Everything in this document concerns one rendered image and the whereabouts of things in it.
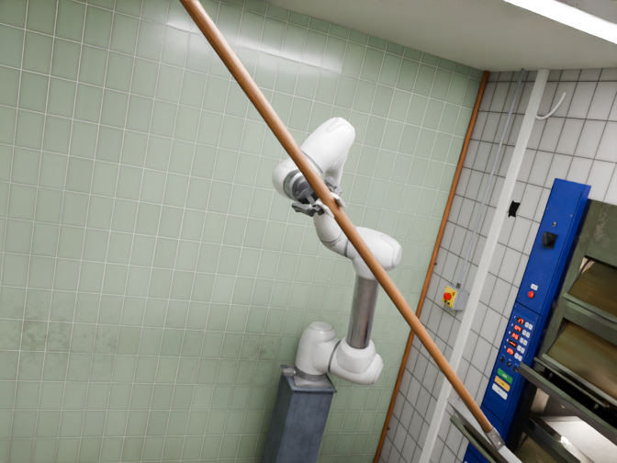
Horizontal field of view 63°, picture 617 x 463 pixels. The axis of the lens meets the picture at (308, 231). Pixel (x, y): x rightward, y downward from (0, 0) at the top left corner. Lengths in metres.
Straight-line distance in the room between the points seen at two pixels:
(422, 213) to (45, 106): 1.86
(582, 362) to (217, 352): 1.64
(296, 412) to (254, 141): 1.25
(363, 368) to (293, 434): 0.48
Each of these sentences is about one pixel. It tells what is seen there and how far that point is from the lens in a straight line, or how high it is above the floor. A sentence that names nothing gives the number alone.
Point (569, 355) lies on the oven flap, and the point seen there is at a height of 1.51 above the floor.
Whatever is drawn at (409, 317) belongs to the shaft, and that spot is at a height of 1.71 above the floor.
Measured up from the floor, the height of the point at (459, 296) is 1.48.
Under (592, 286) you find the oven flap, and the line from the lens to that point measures 2.16.
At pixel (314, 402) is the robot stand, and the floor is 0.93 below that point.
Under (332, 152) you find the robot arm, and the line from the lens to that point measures 1.46.
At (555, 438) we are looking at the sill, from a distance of 2.31.
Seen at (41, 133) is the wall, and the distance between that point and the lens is 2.32.
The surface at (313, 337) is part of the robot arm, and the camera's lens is 2.29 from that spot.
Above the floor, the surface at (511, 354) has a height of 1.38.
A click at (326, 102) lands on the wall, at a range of 2.44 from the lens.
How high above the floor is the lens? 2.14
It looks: 12 degrees down
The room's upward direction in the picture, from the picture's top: 13 degrees clockwise
